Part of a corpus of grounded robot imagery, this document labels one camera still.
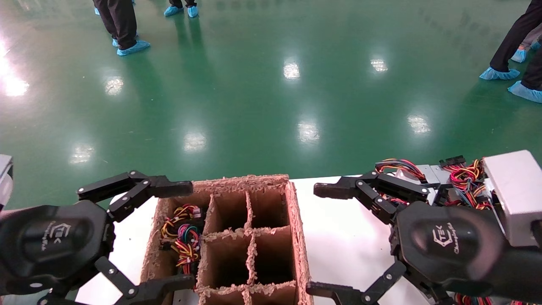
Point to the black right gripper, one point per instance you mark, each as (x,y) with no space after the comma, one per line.
(449,245)

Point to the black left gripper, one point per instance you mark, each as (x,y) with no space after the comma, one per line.
(51,241)

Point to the brown cardboard divider box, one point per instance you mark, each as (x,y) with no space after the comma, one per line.
(298,237)

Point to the grey power supply unit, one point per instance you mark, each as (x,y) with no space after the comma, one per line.
(436,176)

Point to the black multi-pin connector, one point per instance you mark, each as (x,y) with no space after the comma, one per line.
(453,161)

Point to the person in black trousers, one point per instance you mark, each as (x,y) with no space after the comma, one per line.
(514,34)
(192,10)
(120,21)

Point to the person in grey trousers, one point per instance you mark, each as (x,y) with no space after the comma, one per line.
(518,55)

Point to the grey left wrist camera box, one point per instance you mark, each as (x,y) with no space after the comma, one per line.
(5,178)

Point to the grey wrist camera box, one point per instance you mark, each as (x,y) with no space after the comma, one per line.
(516,190)
(5,178)

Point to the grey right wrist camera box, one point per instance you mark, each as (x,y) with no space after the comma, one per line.
(516,190)

